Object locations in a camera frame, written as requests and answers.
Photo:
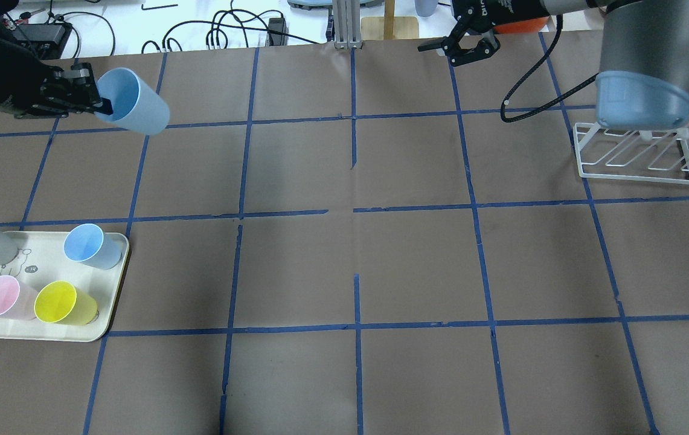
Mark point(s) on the orange bucket with lid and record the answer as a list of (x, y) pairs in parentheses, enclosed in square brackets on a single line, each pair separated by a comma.
[(529, 26)]

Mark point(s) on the cream plastic tray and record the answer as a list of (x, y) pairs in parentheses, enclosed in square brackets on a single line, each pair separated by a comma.
[(41, 261)]

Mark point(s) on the small blue mug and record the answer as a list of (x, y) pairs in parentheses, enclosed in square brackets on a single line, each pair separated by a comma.
[(425, 8)]

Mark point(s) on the yellow plastic cup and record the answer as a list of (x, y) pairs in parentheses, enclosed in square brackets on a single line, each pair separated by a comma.
[(63, 303)]

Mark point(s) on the pink plastic cup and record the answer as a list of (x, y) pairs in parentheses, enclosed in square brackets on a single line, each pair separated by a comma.
[(16, 299)]

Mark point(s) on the aluminium frame post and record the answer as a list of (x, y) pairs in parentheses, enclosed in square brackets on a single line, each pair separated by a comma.
[(347, 24)]

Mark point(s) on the wooden mug tree stand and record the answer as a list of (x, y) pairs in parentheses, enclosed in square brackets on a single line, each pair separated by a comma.
[(389, 25)]

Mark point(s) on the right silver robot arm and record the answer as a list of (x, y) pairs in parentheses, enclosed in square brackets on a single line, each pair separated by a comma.
[(643, 78)]

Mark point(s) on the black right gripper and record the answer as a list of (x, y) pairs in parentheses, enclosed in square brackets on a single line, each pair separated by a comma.
[(482, 13)]

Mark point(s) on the light blue plastic cup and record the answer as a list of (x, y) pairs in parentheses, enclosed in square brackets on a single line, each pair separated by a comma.
[(136, 106)]

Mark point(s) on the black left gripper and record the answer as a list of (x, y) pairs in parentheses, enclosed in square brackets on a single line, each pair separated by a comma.
[(11, 80)]

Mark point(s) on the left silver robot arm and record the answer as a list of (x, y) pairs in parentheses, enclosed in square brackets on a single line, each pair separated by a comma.
[(30, 88)]

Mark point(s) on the white wire cup rack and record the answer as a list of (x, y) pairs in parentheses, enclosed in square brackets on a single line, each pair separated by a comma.
[(638, 156)]

